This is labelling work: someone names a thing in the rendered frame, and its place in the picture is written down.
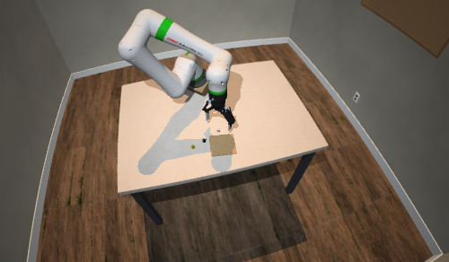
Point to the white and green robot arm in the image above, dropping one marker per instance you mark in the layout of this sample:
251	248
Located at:
149	23

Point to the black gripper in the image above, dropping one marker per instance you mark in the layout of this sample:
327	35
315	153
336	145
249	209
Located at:
220	107

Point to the brown square mat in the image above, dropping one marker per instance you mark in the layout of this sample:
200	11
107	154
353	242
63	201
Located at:
222	145

